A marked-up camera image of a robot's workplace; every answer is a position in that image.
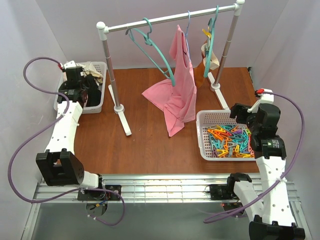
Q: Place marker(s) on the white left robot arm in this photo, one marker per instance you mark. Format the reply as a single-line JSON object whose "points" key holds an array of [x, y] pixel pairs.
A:
{"points": [[58, 164]]}

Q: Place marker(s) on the white clothespin basket right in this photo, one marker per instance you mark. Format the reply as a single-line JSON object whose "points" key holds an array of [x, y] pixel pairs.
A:
{"points": [[206, 118]]}

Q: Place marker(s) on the teal clothes hanger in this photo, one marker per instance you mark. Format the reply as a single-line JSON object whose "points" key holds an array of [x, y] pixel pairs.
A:
{"points": [[142, 39]]}

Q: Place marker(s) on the cream pink garment in basket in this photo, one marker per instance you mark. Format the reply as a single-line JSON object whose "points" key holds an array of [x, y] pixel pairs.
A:
{"points": [[90, 69]]}

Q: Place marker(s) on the aluminium mounting rail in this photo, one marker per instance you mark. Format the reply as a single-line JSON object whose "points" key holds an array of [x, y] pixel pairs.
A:
{"points": [[159, 188]]}

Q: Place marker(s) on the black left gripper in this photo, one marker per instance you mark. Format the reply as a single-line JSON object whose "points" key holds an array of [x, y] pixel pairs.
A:
{"points": [[92, 90]]}

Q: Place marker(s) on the teal hanger on right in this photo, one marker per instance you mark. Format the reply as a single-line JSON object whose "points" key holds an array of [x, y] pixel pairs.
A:
{"points": [[208, 49]]}

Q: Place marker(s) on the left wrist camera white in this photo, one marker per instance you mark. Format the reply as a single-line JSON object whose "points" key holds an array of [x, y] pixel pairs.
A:
{"points": [[70, 67]]}

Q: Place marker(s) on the pile of coloured clothespins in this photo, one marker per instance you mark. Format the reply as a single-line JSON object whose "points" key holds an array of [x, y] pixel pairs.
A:
{"points": [[227, 141]]}

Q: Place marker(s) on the blue thin hanger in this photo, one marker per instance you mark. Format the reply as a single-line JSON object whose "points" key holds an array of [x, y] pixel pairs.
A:
{"points": [[187, 35]]}

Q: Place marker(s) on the yellow clothespin on hanger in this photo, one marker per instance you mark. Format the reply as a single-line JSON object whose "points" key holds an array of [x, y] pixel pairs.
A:
{"points": [[207, 33]]}

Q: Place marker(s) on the pink t-shirt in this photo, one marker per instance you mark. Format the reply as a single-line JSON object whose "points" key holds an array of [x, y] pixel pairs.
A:
{"points": [[178, 102]]}

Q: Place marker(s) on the white clothes rack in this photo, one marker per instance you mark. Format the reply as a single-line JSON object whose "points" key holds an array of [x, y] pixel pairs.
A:
{"points": [[145, 28]]}

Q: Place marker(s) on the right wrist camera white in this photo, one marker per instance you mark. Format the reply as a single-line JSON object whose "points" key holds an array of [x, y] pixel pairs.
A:
{"points": [[265, 96]]}

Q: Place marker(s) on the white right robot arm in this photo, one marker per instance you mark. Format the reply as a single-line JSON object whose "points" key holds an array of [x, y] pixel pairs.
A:
{"points": [[269, 213]]}

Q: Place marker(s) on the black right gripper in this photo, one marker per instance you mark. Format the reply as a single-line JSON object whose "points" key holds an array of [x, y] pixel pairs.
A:
{"points": [[238, 111]]}

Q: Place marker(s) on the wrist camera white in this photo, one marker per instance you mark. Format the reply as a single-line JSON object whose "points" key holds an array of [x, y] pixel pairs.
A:
{"points": [[70, 67], [265, 96]]}

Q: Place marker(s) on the white laundry basket left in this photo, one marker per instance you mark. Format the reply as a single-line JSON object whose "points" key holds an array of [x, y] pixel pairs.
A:
{"points": [[101, 67]]}

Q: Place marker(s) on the black garment in basket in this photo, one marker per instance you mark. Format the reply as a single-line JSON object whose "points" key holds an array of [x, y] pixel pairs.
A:
{"points": [[93, 92]]}

